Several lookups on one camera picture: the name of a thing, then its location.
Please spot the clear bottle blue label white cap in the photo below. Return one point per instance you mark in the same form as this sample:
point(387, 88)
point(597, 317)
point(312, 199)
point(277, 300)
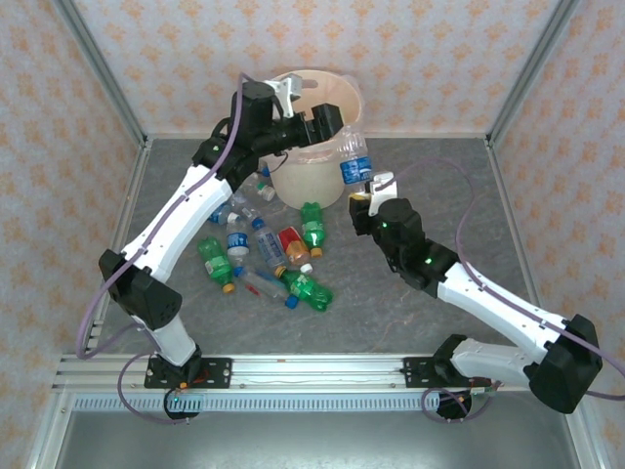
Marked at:
point(355, 168)

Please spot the red orange bottle white cap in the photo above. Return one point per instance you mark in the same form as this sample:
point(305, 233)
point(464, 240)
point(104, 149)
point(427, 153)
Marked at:
point(292, 242)

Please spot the clear bottle green white cap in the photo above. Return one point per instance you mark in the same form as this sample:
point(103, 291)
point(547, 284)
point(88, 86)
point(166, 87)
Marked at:
point(261, 188)

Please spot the crushed green bottle orange cap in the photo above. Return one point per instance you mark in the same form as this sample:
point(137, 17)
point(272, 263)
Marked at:
point(310, 290)

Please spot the clear bottle small drop logo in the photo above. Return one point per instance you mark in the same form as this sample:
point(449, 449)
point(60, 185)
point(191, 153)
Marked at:
point(241, 201)

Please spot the clear bottle pale blue print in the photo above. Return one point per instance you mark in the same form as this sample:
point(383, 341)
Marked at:
point(268, 246)

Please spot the squat bottle blue label white cap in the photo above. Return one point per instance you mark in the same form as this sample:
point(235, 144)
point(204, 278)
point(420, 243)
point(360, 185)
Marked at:
point(220, 215)

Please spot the clear bottle red label blue cap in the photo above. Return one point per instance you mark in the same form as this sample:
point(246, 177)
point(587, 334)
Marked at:
point(266, 285)

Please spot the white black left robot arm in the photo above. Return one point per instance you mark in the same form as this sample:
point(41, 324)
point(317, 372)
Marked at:
point(171, 229)

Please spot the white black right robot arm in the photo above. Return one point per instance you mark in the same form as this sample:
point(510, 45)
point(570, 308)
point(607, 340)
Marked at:
point(498, 308)

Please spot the clear pink bin liner bag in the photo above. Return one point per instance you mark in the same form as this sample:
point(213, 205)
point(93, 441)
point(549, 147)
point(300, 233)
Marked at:
point(320, 155)

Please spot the cream plastic bin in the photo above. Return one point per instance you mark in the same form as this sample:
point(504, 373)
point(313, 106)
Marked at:
point(307, 181)

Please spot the small green circuit board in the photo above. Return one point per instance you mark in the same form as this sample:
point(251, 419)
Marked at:
point(483, 390)

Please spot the grey metal panel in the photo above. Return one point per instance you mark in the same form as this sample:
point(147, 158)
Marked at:
point(312, 439)

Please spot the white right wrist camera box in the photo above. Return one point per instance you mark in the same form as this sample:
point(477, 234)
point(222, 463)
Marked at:
point(381, 188)

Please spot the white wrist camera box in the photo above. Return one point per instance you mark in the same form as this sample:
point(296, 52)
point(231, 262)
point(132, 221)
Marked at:
point(381, 188)
point(288, 88)

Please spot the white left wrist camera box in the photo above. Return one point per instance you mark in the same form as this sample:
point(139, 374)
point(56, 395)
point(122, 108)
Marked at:
point(288, 88)

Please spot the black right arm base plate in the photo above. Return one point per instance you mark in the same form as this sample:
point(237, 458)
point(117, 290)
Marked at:
point(415, 373)

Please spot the aluminium frame post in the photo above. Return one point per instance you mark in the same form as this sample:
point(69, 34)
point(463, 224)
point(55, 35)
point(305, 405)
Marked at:
point(104, 73)
point(529, 73)

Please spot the long aluminium base rail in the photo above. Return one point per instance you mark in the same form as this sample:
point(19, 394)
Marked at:
point(317, 373)

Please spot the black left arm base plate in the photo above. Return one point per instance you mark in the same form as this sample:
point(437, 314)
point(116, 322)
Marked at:
point(215, 373)

